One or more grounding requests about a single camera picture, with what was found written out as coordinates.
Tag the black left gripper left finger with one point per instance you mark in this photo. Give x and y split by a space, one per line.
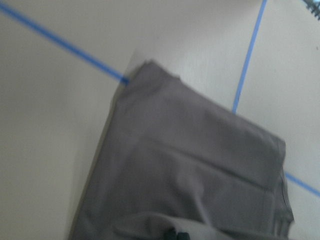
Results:
170 235

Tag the dark brown t-shirt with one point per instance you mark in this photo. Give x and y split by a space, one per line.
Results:
172 159

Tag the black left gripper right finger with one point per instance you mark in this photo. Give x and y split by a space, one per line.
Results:
183 236

